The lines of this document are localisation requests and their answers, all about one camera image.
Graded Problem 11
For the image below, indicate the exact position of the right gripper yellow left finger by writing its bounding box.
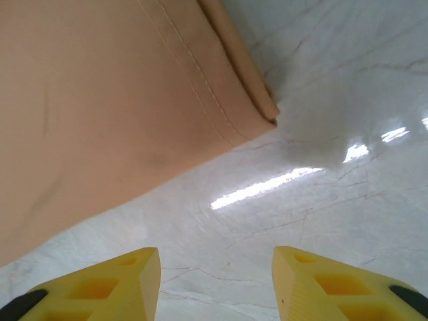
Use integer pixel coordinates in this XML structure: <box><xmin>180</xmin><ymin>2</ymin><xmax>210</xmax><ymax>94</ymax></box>
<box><xmin>9</xmin><ymin>247</ymin><xmax>162</xmax><ymax>321</ymax></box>

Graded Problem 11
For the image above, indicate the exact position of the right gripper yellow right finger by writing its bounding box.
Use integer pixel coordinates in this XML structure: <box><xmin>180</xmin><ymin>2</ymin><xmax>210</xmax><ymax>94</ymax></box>
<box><xmin>271</xmin><ymin>246</ymin><xmax>428</xmax><ymax>321</ymax></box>

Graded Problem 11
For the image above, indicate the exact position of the tan printed t-shirt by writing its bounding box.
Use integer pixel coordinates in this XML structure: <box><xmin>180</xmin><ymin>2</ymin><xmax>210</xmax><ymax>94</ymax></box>
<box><xmin>0</xmin><ymin>0</ymin><xmax>280</xmax><ymax>268</ymax></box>

